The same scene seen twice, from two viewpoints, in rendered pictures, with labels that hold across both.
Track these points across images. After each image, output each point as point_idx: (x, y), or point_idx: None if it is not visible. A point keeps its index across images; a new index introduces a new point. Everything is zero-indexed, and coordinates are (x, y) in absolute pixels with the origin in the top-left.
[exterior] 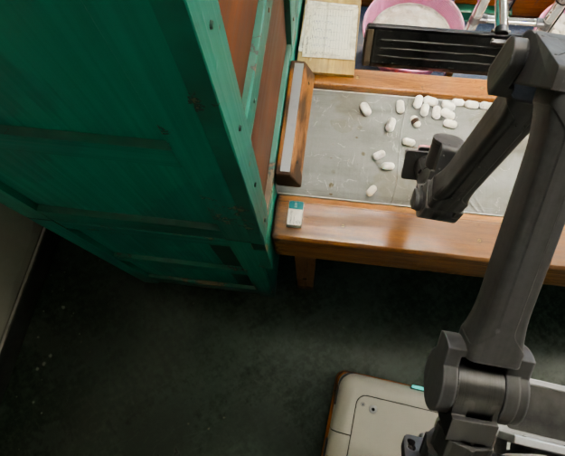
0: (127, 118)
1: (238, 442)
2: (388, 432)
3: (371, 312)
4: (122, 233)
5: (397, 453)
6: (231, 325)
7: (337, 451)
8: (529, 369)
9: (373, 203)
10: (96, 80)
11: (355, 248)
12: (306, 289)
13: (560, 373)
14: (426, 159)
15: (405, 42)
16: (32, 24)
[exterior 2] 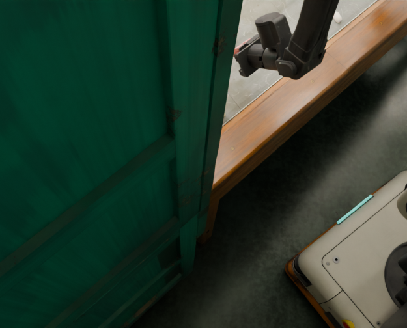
0: (135, 133)
1: None
2: (357, 262)
3: (258, 214)
4: (91, 312)
5: (376, 268)
6: (185, 320)
7: (346, 308)
8: None
9: (231, 118)
10: (122, 97)
11: (253, 154)
12: (207, 243)
13: (381, 139)
14: (263, 43)
15: None
16: (82, 56)
